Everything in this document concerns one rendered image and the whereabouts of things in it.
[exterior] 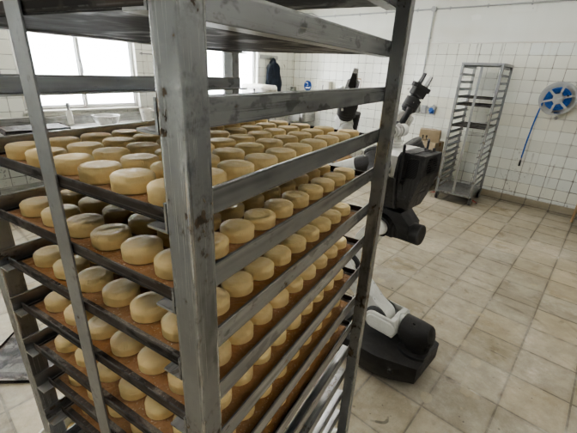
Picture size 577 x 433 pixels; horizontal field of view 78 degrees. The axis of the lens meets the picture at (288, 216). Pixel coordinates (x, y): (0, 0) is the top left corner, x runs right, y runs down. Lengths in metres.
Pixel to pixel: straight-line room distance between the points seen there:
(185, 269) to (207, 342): 0.09
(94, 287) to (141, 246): 0.15
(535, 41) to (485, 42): 0.59
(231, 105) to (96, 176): 0.19
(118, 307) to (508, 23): 5.86
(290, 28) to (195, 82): 0.20
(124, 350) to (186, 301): 0.26
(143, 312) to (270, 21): 0.38
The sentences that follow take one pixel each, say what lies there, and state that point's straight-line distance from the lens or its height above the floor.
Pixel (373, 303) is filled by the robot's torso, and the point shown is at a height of 0.36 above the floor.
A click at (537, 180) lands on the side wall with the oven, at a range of 6.00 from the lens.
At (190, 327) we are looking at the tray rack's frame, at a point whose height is 1.39.
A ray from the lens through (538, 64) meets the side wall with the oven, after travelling 5.92.
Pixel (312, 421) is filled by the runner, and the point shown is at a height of 0.77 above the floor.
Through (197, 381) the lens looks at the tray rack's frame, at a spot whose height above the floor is 1.32.
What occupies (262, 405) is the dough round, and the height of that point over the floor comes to 1.04.
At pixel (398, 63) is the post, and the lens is 0.84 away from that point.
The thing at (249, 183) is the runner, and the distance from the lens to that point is 0.42.
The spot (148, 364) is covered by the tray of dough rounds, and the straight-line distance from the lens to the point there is 0.57.
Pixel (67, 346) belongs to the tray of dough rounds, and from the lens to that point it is 0.80.
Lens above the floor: 1.63
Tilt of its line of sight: 22 degrees down
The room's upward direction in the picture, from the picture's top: 3 degrees clockwise
